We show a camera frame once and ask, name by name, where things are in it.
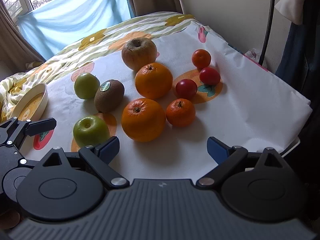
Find large green apple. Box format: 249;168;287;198
73;115;110;147

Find large orange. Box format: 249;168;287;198
135;62;173;100
121;98;166;142

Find brown kiwi with sticker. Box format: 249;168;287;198
94;80;125;113

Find small mandarin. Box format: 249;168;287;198
191;49;212;70
165;99;196;127

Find small green apple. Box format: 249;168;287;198
74;73;100;100

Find red cherry tomato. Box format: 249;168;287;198
199;67;221;86
175;79;197;100

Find wrinkled yellow-red apple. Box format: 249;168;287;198
121;37;157;72

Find cream oval duck bowl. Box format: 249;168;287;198
10;83;48;121

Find floral striped duvet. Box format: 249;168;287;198
1;12;195;121

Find white plastic bag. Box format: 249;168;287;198
244;48;268;69

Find dark blue hanging clothes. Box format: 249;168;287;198
276;0;319;101

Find light blue sheer curtain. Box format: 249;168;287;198
18;0;131;60

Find white hanging garment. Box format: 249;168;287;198
274;0;305;25

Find black floor lamp pole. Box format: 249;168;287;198
259;0;275;66

